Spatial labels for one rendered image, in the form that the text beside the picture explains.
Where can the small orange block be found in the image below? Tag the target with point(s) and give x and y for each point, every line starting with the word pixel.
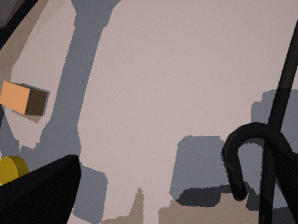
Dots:
pixel 21 99

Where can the black rope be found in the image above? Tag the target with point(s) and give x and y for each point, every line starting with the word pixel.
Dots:
pixel 274 139

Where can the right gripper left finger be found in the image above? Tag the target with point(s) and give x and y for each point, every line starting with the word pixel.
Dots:
pixel 43 196

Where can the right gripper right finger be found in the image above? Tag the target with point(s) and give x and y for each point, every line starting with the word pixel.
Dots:
pixel 286 170

